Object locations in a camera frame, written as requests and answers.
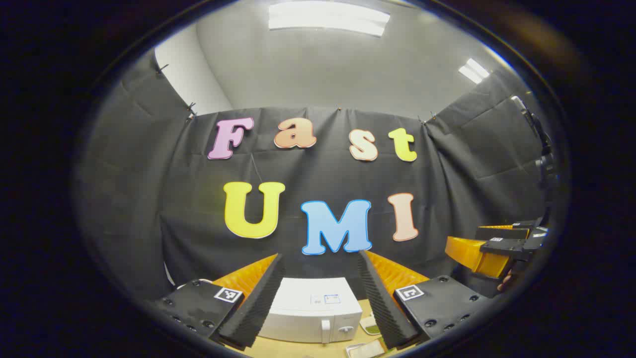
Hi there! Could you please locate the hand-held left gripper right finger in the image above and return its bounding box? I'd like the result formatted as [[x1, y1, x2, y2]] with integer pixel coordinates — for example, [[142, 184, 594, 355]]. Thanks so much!
[[358, 250, 494, 351]]

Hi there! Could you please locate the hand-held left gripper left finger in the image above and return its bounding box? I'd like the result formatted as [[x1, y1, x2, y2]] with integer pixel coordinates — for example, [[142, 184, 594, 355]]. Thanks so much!
[[154, 253, 287, 352]]

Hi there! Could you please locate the white microwave oven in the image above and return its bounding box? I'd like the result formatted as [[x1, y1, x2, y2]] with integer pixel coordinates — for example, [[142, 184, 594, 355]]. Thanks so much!
[[258, 277, 364, 344]]

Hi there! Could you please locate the white sectioned dish with beans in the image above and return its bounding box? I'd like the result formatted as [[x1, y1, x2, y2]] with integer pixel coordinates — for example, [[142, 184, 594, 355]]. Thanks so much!
[[359, 315, 382, 337]]

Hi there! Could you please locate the white rectangular tray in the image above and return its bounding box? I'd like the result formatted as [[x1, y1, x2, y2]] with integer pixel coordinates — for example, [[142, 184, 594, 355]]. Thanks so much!
[[345, 340, 388, 358]]

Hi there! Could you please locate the dark metal stand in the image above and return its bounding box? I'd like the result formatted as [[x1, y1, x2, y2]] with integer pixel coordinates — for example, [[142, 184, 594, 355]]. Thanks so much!
[[511, 94, 556, 219]]

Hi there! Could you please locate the black backdrop cloth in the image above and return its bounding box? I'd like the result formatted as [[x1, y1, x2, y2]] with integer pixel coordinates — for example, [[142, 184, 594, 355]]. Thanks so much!
[[75, 50, 557, 304]]

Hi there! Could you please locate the small ceiling light panel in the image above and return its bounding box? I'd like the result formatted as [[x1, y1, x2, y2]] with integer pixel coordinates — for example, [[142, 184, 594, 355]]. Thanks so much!
[[458, 58, 490, 85]]

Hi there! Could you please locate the large ceiling light panel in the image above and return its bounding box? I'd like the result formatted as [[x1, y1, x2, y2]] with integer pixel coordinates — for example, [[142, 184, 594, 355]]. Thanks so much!
[[268, 1, 391, 37]]

